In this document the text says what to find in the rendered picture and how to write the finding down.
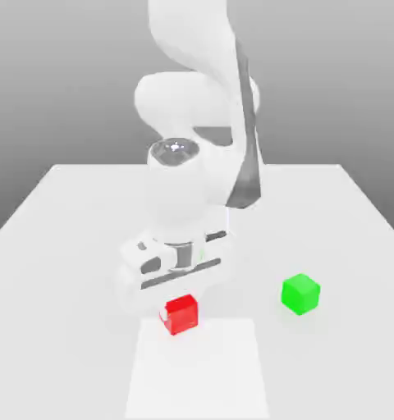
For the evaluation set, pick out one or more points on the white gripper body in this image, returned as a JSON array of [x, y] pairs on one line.
[[184, 283]]

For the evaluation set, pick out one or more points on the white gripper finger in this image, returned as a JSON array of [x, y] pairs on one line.
[[164, 315]]

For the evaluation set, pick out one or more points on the small red cube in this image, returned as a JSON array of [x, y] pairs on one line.
[[184, 315]]

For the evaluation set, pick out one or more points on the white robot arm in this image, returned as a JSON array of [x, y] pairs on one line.
[[187, 183]]

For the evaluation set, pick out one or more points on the small green cube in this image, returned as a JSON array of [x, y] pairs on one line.
[[300, 294]]

